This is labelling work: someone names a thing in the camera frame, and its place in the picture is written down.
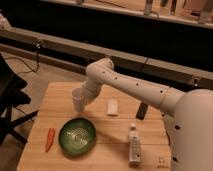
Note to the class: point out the white plastic bottle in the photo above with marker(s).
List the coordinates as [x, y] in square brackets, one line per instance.
[134, 146]

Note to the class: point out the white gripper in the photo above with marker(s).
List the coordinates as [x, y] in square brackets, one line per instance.
[89, 97]

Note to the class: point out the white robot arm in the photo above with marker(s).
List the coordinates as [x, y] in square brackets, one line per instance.
[192, 148]

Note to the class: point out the green ceramic bowl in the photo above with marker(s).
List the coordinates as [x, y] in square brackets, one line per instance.
[77, 136]

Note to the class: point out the orange carrot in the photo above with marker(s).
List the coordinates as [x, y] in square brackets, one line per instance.
[50, 139]

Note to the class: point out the black remote control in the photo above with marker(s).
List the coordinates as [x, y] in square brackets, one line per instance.
[141, 111]

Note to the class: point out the black office chair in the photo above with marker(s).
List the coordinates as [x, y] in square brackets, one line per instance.
[11, 95]

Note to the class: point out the white rectangular block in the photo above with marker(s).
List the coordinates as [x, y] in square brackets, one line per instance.
[112, 107]

